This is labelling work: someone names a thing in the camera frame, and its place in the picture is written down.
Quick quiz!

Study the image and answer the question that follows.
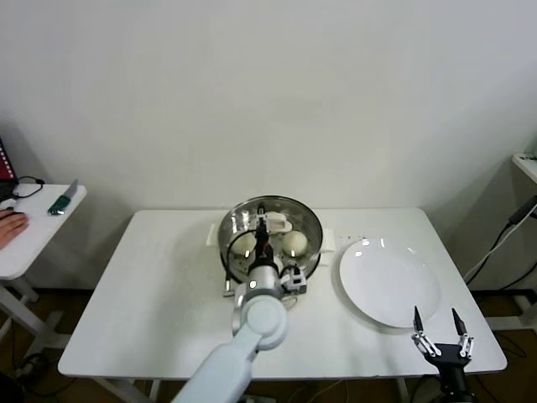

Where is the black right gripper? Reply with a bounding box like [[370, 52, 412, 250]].
[[411, 305, 477, 395]]

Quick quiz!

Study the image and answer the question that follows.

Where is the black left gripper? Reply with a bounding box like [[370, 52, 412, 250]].
[[250, 204, 277, 266]]

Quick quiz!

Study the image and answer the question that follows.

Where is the white steamed baozi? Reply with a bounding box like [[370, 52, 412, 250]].
[[229, 234, 258, 258], [283, 231, 310, 257]]

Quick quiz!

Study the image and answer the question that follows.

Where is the stainless steel steamer basket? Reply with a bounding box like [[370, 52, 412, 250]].
[[206, 193, 336, 290]]

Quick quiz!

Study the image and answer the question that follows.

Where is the bare person hand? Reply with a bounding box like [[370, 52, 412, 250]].
[[0, 208, 30, 249]]

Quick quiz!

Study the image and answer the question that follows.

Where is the large white plate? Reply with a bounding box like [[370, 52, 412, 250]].
[[338, 238, 442, 329]]

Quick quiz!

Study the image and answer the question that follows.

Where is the black power adapter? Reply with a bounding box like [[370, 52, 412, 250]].
[[508, 196, 537, 226]]

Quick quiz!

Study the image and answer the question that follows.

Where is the white side table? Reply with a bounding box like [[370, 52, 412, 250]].
[[0, 183, 89, 349]]

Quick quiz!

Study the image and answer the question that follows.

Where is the laptop with red screen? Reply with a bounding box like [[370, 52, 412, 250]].
[[0, 136, 20, 202]]

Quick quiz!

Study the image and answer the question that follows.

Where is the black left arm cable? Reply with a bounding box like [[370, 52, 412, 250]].
[[224, 228, 259, 290]]

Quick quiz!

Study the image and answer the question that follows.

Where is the white metal floor frame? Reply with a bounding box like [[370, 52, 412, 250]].
[[486, 293, 537, 332]]

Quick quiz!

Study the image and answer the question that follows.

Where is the black power cable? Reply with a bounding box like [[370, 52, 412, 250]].
[[467, 222, 537, 291]]

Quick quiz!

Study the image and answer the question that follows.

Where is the white power cable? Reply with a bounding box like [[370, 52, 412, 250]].
[[463, 216, 525, 281]]

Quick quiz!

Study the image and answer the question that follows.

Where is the green handled knife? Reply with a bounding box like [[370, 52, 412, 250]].
[[47, 178, 81, 217]]

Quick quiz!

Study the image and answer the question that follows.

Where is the thin black looped cable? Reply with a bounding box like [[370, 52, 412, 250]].
[[12, 175, 46, 199]]

